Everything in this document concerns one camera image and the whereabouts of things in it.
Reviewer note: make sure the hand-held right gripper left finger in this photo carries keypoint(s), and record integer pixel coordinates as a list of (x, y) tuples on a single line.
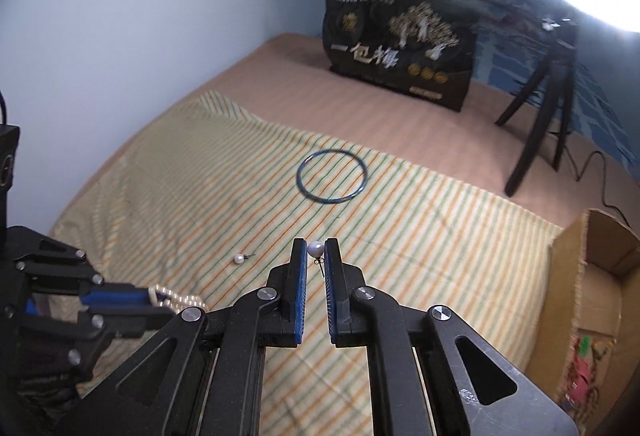
[(299, 298)]

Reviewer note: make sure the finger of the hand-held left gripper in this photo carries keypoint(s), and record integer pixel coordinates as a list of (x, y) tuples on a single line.
[(135, 318), (115, 297)]

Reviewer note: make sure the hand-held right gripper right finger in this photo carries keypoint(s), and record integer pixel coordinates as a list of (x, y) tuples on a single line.
[(330, 298)]

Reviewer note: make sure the white pearl earring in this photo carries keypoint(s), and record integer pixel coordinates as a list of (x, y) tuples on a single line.
[(239, 259), (315, 247)]

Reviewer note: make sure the cardboard box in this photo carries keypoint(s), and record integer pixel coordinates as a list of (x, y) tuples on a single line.
[(565, 276)]

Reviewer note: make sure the yellow striped cloth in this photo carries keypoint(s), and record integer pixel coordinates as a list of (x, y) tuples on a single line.
[(400, 241)]

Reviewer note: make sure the dark thin bangle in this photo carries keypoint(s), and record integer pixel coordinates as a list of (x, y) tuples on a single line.
[(298, 177)]

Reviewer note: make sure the black printed snack bag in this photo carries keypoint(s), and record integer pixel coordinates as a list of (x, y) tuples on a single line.
[(380, 51)]

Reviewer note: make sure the blue patterned bed sheet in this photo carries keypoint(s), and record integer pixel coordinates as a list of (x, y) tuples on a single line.
[(505, 61)]

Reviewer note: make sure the black tripod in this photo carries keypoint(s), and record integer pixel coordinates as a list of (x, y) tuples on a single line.
[(550, 66)]

